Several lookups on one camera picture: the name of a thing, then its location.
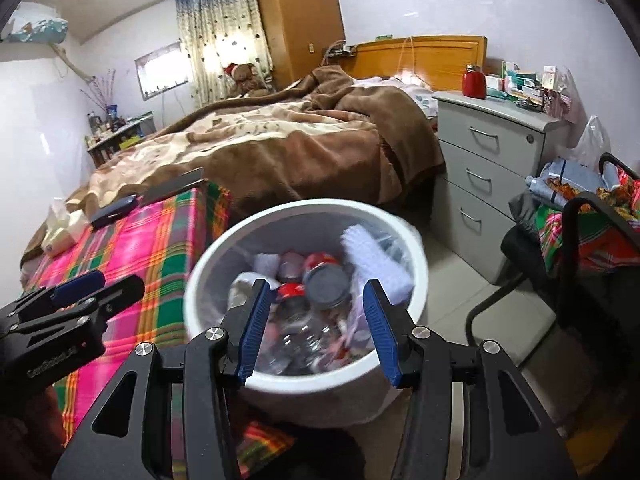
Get orange wooden headboard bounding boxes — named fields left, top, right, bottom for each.
left=338, top=35, right=488, bottom=91

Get clear trash bag liner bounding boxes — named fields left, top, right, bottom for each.
left=215, top=221, right=414, bottom=371

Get red canister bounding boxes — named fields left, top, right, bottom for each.
left=462, top=65, right=487, bottom=100

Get white round trash bin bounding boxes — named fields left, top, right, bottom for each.
left=183, top=198, right=428, bottom=428

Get white plastic bag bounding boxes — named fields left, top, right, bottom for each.
left=570, top=115, right=612, bottom=171

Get pile of clothes on chair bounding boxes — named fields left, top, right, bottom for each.
left=501, top=153, right=639, bottom=278

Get brown teddy bear santa hat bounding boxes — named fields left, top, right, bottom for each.
left=224, top=63, right=271, bottom=98

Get clear plastic bottle red cap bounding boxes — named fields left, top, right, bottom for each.
left=256, top=283, right=343, bottom=376

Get white wrapper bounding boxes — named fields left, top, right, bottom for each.
left=228, top=252, right=281, bottom=309

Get dark blue glasses case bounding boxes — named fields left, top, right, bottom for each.
left=90, top=194, right=138, bottom=231

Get cluttered side desk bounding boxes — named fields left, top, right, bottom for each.
left=87, top=112, right=156, bottom=168

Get pink plaid table cloth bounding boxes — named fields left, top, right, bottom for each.
left=29, top=182, right=293, bottom=479

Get patterned window curtain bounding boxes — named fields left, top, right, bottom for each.
left=175, top=0, right=273, bottom=107

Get boxes on cabinet top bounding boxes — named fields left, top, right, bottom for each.
left=485, top=62, right=582, bottom=124

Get brown fleece bed blanket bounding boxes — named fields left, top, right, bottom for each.
left=19, top=64, right=446, bottom=256

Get tissue pack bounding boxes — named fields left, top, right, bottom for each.
left=41, top=198, right=90, bottom=258

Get black tablet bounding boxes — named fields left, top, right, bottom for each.
left=139, top=167, right=204, bottom=207

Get black chair frame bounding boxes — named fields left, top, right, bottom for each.
left=464, top=153, right=639, bottom=360

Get dried branches in vase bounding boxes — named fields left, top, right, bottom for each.
left=82, top=68, right=117, bottom=122

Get red drink can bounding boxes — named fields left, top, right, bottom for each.
left=303, top=252, right=350, bottom=311

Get grey three-drawer cabinet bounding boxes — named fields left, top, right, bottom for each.
left=431, top=91, right=570, bottom=284

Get orange wooden wardrobe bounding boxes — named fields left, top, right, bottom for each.
left=258, top=0, right=344, bottom=89

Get small wall window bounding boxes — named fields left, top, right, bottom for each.
left=134, top=41, right=189, bottom=101

